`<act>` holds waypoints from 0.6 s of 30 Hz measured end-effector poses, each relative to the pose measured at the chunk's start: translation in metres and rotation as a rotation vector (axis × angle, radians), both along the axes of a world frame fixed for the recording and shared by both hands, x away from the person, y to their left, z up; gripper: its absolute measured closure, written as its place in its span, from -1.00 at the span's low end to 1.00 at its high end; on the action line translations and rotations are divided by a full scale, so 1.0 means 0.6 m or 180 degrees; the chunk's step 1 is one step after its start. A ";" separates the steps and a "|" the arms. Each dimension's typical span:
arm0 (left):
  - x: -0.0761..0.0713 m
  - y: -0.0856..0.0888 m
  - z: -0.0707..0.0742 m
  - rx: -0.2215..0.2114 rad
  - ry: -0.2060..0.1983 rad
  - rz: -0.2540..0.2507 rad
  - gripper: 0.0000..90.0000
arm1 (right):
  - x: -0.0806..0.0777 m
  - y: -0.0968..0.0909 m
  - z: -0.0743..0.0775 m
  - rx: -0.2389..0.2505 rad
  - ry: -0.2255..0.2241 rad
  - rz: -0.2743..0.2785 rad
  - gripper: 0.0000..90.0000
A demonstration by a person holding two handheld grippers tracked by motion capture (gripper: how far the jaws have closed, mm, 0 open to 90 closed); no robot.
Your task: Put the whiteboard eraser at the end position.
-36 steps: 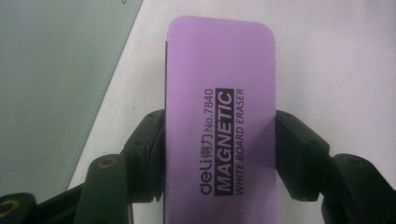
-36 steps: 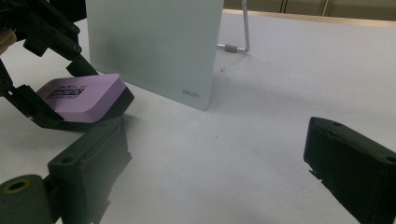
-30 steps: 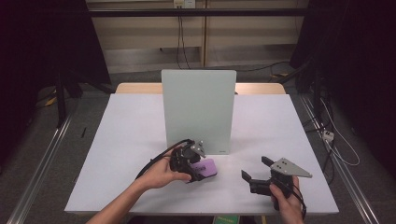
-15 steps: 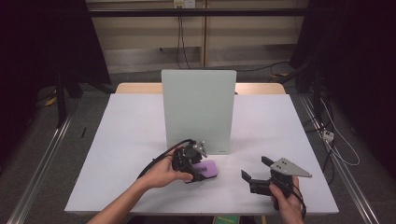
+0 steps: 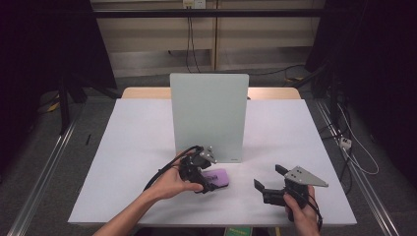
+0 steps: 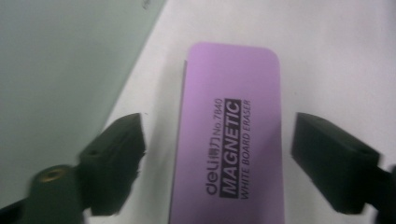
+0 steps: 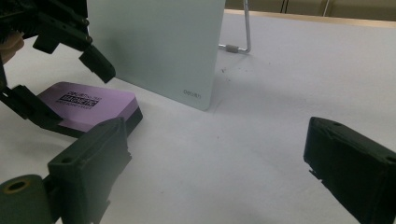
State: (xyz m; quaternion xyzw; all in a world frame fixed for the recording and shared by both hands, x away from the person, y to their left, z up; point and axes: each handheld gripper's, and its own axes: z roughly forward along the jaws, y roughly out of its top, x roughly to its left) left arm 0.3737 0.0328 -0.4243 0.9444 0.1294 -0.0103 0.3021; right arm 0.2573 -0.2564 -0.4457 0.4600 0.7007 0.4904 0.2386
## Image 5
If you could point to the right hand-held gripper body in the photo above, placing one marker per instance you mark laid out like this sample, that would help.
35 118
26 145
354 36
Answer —
299 178

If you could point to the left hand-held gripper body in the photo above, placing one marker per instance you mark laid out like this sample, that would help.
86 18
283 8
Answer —
193 162

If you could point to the purple whiteboard eraser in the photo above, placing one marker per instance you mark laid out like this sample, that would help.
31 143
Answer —
220 177

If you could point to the person's left hand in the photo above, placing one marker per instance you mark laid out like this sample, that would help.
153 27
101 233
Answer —
170 183

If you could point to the person's right hand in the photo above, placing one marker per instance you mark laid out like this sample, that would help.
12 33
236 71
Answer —
303 221

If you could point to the small rectangular device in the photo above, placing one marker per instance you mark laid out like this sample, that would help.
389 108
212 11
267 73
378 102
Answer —
238 231

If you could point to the upright glass whiteboard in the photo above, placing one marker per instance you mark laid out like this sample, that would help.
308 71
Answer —
209 108

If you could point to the white power strip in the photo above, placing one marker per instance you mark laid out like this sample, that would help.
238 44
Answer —
345 143

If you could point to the wooden table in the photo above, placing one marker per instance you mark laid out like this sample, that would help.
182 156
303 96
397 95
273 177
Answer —
144 93

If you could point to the black metal stand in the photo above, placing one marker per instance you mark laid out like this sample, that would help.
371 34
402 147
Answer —
64 105

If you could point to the black horizontal metal bar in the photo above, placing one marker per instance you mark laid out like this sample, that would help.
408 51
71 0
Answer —
209 13

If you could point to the black curtain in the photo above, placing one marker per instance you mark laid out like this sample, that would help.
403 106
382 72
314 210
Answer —
377 49
46 42

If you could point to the aluminium floor rail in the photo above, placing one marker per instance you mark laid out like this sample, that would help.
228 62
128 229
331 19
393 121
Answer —
42 177
364 187

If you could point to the white wall socket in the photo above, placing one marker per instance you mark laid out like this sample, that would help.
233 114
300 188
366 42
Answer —
194 3

